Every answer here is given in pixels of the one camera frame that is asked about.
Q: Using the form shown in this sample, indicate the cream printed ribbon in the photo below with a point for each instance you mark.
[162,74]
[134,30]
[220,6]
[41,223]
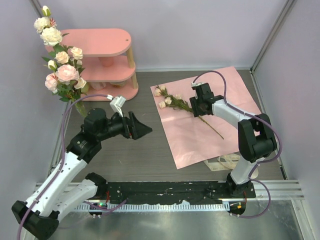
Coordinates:
[229,162]

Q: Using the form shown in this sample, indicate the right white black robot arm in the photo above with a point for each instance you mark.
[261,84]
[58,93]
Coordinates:
[256,138]

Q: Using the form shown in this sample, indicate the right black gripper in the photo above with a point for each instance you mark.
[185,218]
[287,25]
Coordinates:
[194,101]

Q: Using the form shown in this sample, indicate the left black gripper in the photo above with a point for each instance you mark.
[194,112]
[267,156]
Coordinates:
[133,128]

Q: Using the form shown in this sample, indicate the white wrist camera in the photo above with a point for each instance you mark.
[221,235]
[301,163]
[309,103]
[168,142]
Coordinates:
[116,103]
[196,84]

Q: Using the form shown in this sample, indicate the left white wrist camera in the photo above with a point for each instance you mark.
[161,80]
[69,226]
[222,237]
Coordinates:
[116,103]

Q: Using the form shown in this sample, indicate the aluminium frame rail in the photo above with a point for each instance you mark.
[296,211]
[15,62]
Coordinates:
[268,190]

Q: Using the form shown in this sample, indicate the clear glass vase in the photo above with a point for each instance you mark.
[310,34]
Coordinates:
[79,106]

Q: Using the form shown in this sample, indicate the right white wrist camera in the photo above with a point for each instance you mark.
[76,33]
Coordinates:
[196,84]

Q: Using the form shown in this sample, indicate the cream rose flower stem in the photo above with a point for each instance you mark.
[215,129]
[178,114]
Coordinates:
[63,54]

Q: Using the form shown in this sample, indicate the purple pink wrapping paper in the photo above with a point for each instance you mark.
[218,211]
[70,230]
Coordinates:
[193,140]

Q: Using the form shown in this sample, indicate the pink mug on shelf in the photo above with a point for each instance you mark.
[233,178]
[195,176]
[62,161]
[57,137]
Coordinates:
[98,85]

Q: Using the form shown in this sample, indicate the yellow green cup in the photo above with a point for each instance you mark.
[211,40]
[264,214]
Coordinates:
[85,88]

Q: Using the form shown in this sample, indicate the pink flower bouquet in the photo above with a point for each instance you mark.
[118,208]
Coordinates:
[172,101]

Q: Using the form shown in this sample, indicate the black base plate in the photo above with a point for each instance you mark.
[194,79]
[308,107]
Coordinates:
[174,192]

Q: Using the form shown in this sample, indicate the orange patterned bowl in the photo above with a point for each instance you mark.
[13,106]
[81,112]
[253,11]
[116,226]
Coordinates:
[118,84]

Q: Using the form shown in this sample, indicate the pink cup on shelf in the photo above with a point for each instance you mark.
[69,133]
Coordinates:
[106,61]

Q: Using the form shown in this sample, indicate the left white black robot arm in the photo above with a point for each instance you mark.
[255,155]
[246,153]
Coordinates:
[72,157]

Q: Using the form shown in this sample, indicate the pink peony flower stem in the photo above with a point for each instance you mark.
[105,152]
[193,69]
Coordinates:
[65,81]

